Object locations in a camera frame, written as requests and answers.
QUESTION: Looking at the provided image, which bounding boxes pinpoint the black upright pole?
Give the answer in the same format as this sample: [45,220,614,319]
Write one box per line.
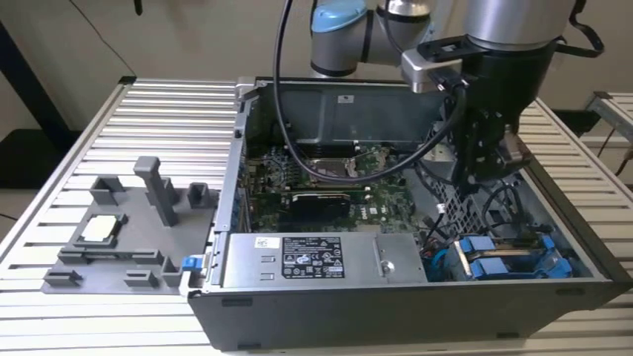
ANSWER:
[0,20,74,149]

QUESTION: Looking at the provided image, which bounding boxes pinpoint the hard disk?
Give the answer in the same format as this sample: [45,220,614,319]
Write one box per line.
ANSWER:
[457,233,562,263]

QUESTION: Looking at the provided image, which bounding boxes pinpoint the thin black wall cable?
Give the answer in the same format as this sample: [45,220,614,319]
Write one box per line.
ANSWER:
[67,0,137,79]

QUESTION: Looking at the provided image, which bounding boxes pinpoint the black box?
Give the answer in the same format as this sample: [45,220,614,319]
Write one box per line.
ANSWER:
[0,128,70,190]

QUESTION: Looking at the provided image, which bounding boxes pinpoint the metal socket cover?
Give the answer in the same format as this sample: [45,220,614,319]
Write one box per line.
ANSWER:
[347,144,394,181]

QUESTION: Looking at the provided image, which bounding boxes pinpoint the black fan shroud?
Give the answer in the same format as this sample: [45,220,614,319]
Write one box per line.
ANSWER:
[246,87,446,148]

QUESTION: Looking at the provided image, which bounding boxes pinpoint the green motherboard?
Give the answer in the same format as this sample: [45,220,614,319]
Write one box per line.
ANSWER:
[243,142,431,234]

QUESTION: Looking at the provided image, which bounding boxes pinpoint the small gray wrist camera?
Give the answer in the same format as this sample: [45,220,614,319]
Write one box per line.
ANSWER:
[496,125,534,175]

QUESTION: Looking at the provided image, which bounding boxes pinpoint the black graphics card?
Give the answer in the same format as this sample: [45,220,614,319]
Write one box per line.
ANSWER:
[275,189,370,234]

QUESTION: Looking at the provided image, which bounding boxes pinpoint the CPU socket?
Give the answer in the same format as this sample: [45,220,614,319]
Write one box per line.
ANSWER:
[305,157,365,185]

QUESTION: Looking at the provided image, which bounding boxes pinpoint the blue wire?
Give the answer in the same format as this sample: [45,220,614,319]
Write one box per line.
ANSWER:
[427,248,449,281]

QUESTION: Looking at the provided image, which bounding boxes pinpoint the open black PC case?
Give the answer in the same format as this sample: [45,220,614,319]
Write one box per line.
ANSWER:
[186,76,633,352]

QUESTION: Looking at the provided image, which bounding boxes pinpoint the gray plastic parts rack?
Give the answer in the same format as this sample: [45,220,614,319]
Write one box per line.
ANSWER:
[41,155,223,296]

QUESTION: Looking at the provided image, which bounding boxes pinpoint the blue disk carrier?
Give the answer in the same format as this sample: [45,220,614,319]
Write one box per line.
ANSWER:
[469,255,575,280]

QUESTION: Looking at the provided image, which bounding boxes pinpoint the black disk wire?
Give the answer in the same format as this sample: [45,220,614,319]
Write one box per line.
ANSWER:
[481,181,526,238]

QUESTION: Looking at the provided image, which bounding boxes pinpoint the silver power supply unit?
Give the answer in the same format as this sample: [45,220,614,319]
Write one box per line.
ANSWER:
[221,232,429,290]

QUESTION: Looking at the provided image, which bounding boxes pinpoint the black looped strap cable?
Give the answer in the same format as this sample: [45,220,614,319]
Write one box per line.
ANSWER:
[555,0,604,59]

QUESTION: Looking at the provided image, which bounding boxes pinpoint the metal frame table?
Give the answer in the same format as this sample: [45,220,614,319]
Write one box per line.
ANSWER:
[584,90,633,149]

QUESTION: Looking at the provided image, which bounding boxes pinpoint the thin black wire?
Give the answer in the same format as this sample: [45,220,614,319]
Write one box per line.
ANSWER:
[422,202,449,242]

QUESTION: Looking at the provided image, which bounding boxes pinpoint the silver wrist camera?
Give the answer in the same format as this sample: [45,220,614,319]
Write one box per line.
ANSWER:
[399,39,478,93]

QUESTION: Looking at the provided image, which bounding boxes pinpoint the silver CPU chip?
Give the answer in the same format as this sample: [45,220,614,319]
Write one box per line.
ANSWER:
[81,214,122,242]

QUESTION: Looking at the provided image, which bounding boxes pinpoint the perforated metal disk bay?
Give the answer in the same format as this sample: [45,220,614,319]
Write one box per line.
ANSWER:
[402,111,495,238]

